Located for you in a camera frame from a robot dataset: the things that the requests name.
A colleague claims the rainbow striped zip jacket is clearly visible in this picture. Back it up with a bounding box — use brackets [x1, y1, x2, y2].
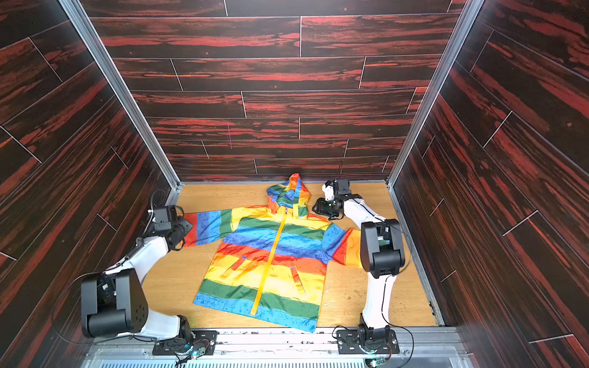
[185, 173, 361, 333]

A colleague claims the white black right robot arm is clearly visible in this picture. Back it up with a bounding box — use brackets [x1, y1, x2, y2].
[313, 195, 406, 351]

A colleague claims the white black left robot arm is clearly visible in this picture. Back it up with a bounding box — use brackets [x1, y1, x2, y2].
[81, 217, 193, 341]

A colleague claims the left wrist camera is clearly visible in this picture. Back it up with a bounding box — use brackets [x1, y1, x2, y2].
[151, 205, 178, 235]

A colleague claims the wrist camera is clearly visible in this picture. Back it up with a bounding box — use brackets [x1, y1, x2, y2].
[151, 205, 178, 235]
[321, 179, 352, 201]

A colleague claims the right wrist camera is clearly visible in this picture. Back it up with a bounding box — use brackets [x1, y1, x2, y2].
[321, 179, 352, 201]

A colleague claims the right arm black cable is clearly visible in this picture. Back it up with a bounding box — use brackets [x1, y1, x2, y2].
[330, 197, 415, 368]

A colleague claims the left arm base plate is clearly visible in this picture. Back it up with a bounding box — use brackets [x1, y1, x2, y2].
[152, 330, 219, 359]

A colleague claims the aluminium frame rail left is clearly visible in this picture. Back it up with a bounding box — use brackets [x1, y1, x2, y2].
[58, 0, 182, 193]

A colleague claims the aluminium frame rail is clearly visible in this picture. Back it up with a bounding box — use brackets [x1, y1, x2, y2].
[387, 0, 486, 187]
[58, 0, 182, 193]

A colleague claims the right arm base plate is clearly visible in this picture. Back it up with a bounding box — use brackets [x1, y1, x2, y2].
[331, 326, 400, 355]

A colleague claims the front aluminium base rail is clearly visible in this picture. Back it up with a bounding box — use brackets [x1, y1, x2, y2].
[82, 327, 475, 367]

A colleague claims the aluminium frame rail right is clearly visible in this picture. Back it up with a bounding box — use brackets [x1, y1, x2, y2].
[387, 0, 486, 187]

